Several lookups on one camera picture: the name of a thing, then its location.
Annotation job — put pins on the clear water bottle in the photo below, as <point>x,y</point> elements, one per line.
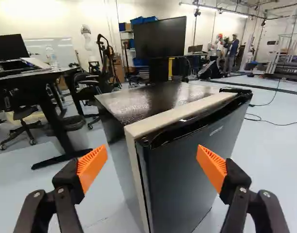
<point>52,58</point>

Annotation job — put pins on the black desk monitor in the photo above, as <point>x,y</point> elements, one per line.
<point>7,47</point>

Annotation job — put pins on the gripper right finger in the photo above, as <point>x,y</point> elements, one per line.
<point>211,167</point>

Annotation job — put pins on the large black screen on stand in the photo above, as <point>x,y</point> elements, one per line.
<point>160,38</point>

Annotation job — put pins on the white bin with black lid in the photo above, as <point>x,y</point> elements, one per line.
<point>75,131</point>

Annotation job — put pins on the black mesh office chair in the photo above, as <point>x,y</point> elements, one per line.
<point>90,85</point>

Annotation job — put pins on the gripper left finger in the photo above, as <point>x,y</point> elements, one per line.
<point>91,165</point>

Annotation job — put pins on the person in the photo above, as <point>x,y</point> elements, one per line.
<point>232,52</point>

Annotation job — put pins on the office chair with cream seat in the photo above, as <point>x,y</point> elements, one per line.
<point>22,116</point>

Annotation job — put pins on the desk with black legs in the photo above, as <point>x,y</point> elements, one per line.
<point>49,102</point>

